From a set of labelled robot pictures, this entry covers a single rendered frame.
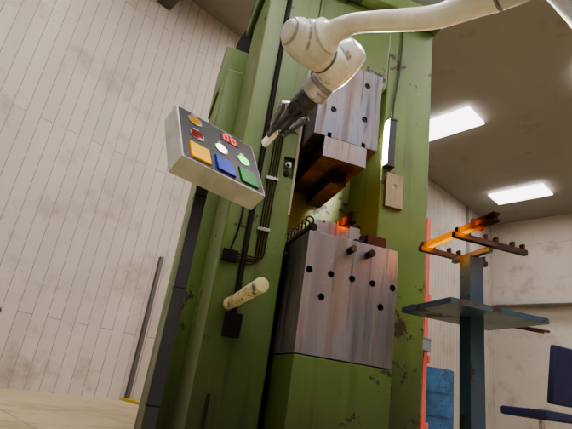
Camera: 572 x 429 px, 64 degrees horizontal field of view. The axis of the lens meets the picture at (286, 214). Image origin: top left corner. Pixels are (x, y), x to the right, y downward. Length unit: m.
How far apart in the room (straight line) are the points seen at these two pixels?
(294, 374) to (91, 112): 4.74
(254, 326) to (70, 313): 3.77
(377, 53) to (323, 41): 1.24
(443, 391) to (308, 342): 5.21
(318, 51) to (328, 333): 0.93
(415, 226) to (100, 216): 4.08
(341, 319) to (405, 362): 0.45
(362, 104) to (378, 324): 0.97
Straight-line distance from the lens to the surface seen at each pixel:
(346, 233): 1.83
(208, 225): 2.27
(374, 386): 1.73
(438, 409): 6.73
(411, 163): 2.30
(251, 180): 1.57
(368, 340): 1.72
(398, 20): 1.32
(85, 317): 5.42
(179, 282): 1.50
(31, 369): 5.30
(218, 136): 1.66
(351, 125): 2.04
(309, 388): 1.62
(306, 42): 1.32
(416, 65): 2.64
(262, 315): 1.79
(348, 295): 1.71
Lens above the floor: 0.35
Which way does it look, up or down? 21 degrees up
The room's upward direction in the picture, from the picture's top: 9 degrees clockwise
